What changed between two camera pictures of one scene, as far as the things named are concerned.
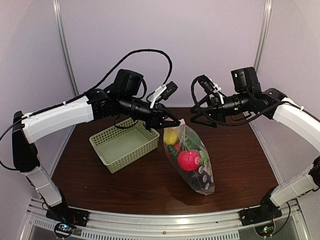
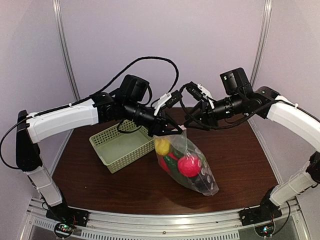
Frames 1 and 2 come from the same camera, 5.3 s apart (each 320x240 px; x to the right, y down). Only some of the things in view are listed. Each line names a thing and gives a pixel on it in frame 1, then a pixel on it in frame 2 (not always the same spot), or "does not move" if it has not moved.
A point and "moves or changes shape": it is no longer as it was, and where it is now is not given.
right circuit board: [265, 230] does not move
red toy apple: [189, 160] moves or changes shape
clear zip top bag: [189, 153] moves or changes shape
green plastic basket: [118, 147] does not move
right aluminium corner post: [266, 22] does not move
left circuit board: [62, 229] does not move
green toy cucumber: [173, 151] -> [172, 164]
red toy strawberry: [177, 147] -> [164, 164]
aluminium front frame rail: [223, 225] does not move
